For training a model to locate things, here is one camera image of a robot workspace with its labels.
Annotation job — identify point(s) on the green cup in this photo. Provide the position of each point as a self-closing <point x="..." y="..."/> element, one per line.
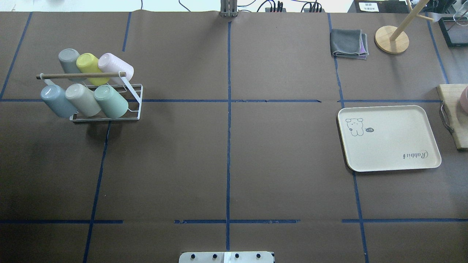
<point x="111" y="102"/>

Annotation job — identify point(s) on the cream rabbit tray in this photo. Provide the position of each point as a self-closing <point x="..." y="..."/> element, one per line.
<point x="387" y="138"/>

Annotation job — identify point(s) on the pink cup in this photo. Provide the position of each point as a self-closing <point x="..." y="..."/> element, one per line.
<point x="109" y="63"/>

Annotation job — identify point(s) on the beige cup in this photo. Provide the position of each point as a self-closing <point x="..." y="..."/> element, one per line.
<point x="83" y="99"/>

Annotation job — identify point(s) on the yellow cup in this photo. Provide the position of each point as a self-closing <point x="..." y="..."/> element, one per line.
<point x="88" y="63"/>

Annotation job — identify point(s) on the grey cup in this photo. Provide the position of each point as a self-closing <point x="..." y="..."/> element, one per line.
<point x="68" y="58"/>

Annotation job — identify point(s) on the blue cup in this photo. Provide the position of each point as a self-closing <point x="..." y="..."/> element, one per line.
<point x="54" y="97"/>

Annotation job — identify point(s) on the grey folded cloth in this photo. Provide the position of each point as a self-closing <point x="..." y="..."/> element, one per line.
<point x="348" y="43"/>

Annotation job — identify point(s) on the black box with label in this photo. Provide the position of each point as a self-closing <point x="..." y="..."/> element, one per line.
<point x="366" y="6"/>

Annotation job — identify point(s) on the wooden stand with round base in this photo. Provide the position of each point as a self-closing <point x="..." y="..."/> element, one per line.
<point x="394" y="40"/>

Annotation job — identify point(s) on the wooden cutting board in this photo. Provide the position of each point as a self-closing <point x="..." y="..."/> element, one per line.
<point x="454" y="118"/>

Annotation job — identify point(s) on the black framed box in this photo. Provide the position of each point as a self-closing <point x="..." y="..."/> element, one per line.
<point x="454" y="30"/>

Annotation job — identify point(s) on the white wire cup rack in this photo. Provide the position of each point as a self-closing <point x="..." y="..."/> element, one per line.
<point x="132" y="93"/>

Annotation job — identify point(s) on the aluminium frame post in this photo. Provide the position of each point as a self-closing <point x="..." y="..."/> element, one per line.
<point x="228" y="8"/>

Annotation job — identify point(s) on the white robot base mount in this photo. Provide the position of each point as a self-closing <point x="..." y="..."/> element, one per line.
<point x="227" y="257"/>

